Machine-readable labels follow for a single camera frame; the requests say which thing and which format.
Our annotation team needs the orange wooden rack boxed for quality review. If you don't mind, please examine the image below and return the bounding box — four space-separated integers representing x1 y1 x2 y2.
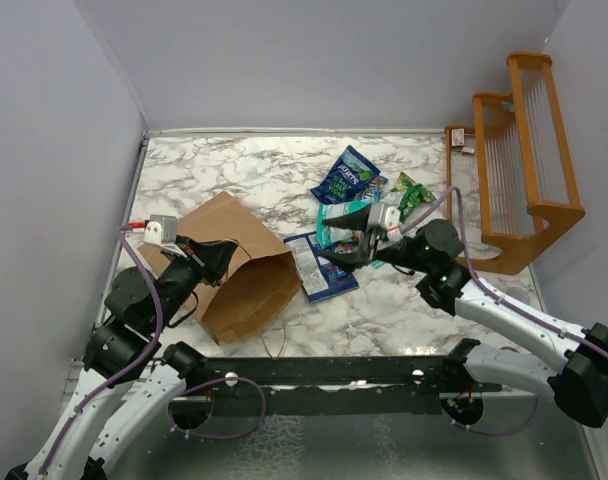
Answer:
444 52 585 275

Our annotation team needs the purple cable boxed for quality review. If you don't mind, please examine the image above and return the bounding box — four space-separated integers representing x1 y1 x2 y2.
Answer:
396 186 608 374
36 224 165 476

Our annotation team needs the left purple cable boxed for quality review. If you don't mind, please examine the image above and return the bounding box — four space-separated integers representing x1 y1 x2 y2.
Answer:
36 224 165 476

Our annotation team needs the blue white chips bag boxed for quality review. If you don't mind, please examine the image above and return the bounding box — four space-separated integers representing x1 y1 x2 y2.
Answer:
284 232 359 304

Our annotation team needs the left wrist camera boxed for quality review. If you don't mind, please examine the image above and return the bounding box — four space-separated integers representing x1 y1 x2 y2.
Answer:
127 214 180 255

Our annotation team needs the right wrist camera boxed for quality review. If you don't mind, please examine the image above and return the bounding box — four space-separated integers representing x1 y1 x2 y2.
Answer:
367 202 400 232

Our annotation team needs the small red white box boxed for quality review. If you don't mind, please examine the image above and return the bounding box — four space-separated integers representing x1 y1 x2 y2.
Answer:
450 128 466 148

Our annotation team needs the blue Burts chips bag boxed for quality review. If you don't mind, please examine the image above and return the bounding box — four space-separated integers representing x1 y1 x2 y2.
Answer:
310 145 380 205

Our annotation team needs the brown paper bag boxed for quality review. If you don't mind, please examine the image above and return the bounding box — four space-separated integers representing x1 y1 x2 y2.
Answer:
136 190 305 360

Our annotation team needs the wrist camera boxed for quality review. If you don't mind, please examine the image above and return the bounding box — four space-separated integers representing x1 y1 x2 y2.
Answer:
127 214 180 255
367 202 400 232

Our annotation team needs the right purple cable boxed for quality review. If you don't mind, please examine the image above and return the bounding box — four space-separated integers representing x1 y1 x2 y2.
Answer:
396 186 608 374

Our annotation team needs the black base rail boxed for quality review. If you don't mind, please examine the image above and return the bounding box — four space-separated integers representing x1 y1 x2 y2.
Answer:
166 342 490 419

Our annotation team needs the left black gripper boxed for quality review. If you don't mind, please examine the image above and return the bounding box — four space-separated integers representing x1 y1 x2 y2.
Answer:
153 233 239 331

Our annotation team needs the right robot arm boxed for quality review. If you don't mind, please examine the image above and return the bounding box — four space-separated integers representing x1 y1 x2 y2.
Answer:
322 203 608 428

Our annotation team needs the blue M&M's packet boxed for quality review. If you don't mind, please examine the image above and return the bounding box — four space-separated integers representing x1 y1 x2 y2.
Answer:
356 175 388 202
329 242 358 260

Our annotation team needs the green candy bag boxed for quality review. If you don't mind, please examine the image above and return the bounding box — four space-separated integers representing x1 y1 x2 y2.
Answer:
387 172 436 222

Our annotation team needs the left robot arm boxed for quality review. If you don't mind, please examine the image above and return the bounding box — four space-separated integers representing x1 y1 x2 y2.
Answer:
6 236 238 479

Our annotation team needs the small clear plastic cup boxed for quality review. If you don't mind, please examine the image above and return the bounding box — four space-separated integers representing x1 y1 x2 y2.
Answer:
506 287 530 304

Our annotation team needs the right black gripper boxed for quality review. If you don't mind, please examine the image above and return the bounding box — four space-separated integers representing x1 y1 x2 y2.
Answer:
316 203 433 273

